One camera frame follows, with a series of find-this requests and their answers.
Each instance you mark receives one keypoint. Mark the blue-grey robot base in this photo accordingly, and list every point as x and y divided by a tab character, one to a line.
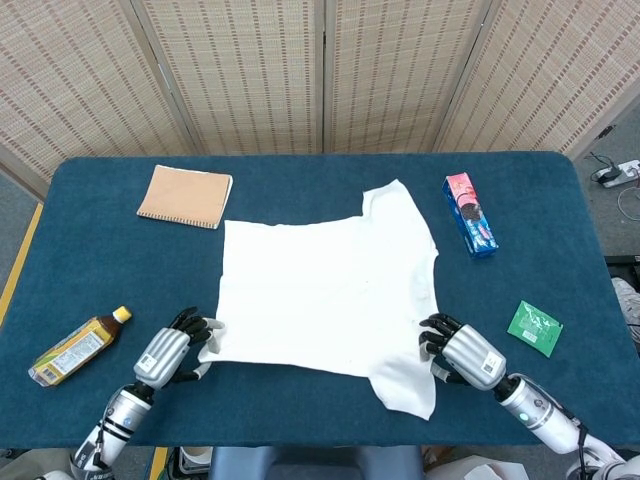
315	462

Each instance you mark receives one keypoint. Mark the white power strip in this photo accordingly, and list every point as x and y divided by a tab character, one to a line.
622	172

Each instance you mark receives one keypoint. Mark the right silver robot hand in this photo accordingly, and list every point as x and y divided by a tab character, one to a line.
472	357

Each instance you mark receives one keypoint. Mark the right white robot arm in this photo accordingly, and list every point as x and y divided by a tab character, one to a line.
540	415

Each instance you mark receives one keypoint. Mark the yellow-capped tea bottle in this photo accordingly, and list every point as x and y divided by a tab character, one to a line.
75	350

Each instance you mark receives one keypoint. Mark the tan spiral notebook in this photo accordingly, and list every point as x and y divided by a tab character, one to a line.
185	196

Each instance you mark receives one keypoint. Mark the woven bamboo folding screen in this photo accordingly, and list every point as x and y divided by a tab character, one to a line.
250	75

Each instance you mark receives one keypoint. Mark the black stand base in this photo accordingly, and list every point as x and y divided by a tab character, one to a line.
625	265

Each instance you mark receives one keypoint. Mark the green sachet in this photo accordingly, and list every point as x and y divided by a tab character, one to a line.
535	327

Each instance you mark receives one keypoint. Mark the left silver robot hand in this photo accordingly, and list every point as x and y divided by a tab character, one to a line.
162	352

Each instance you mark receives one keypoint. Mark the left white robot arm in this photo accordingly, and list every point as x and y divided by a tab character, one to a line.
120	420

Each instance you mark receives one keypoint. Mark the blue cookie box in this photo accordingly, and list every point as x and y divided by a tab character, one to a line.
470	215

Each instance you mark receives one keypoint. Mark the white t-shirt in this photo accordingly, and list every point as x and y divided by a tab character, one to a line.
320	290

